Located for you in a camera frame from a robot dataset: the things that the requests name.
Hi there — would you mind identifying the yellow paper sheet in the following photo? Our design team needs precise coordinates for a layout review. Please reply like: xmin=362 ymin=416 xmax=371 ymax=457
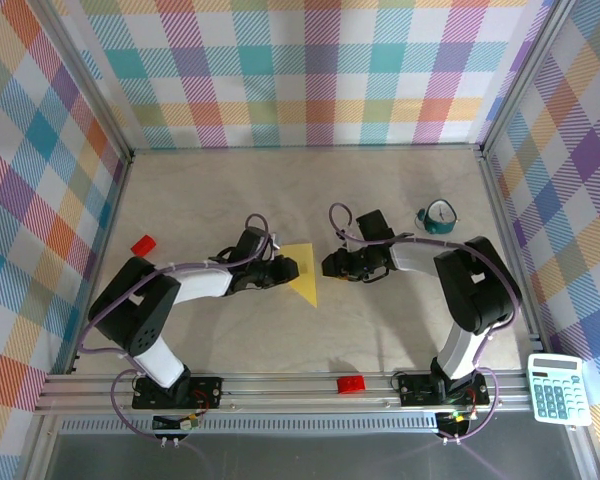
xmin=278 ymin=242 xmax=320 ymax=308

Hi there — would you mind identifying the teal alarm clock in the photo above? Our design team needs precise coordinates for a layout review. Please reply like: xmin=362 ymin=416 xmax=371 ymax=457
xmin=413 ymin=198 xmax=460 ymax=235

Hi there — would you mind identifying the aluminium wall rail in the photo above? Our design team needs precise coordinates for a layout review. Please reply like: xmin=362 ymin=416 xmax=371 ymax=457
xmin=129 ymin=143 xmax=484 ymax=156

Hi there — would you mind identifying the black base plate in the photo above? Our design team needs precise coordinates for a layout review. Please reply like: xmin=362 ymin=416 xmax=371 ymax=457
xmin=132 ymin=375 xmax=225 ymax=410
xmin=398 ymin=373 xmax=491 ymax=407

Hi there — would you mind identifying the aluminium corner post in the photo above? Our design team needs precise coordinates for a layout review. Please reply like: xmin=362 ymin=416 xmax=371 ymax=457
xmin=29 ymin=0 xmax=134 ymax=161
xmin=479 ymin=0 xmax=581 ymax=154

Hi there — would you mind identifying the white calculator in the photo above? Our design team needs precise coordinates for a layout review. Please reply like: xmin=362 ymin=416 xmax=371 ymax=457
xmin=527 ymin=353 xmax=594 ymax=427

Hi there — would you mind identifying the left connector board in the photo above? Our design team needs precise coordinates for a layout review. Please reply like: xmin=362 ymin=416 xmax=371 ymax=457
xmin=152 ymin=412 xmax=201 ymax=432

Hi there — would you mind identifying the slotted grey cable duct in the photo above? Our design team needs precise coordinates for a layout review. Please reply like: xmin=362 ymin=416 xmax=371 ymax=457
xmin=59 ymin=418 xmax=439 ymax=434

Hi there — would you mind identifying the right connector board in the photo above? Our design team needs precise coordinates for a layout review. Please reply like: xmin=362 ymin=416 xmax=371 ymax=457
xmin=437 ymin=410 xmax=479 ymax=436

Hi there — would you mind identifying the aluminium side rail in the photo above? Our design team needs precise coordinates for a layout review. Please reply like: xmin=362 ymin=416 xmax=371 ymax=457
xmin=478 ymin=152 xmax=552 ymax=354
xmin=68 ymin=152 xmax=134 ymax=376

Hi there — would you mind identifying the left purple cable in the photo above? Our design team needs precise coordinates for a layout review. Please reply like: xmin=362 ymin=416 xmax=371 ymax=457
xmin=76 ymin=213 xmax=271 ymax=442

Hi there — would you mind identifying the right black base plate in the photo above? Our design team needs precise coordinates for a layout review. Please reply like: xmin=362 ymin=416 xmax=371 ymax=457
xmin=398 ymin=373 xmax=491 ymax=407

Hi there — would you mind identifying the red plastic block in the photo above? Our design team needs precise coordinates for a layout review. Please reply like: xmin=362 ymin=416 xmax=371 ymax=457
xmin=336 ymin=373 xmax=368 ymax=396
xmin=131 ymin=234 xmax=157 ymax=258

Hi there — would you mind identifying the aluminium mounting rail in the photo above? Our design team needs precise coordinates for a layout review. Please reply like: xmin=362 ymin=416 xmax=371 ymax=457
xmin=34 ymin=372 xmax=536 ymax=414

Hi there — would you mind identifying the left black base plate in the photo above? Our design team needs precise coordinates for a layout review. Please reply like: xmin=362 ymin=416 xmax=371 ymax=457
xmin=132 ymin=375 xmax=225 ymax=410

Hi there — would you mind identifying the purple cable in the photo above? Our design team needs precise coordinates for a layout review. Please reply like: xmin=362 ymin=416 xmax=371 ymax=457
xmin=328 ymin=202 xmax=524 ymax=442
xmin=76 ymin=213 xmax=271 ymax=442

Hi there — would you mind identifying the connector board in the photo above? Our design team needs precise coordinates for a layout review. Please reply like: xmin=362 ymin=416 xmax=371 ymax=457
xmin=152 ymin=412 xmax=201 ymax=432
xmin=437 ymin=410 xmax=479 ymax=436

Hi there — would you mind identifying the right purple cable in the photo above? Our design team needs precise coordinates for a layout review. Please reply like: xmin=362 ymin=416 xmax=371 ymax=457
xmin=328 ymin=202 xmax=524 ymax=442

